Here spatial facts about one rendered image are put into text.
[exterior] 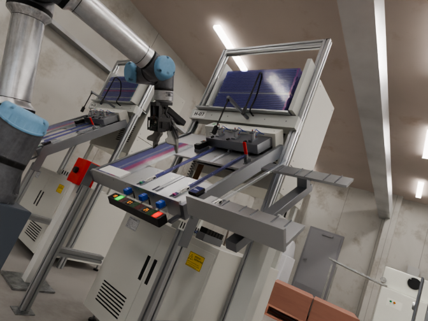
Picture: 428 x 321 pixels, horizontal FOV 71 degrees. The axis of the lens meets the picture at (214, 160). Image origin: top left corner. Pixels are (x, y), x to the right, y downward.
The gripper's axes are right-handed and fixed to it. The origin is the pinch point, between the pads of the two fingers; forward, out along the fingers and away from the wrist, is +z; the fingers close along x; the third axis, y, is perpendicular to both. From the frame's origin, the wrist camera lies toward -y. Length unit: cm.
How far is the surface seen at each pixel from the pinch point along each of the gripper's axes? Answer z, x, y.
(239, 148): 0.5, 5.8, -42.5
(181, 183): 13.7, 4.9, -5.0
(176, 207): 18.2, 16.9, 8.4
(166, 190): 15.6, 3.6, 2.1
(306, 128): -10, 21, -86
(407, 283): 275, 39, -540
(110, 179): 16.7, -28.8, 8.9
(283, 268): 344, -200, -530
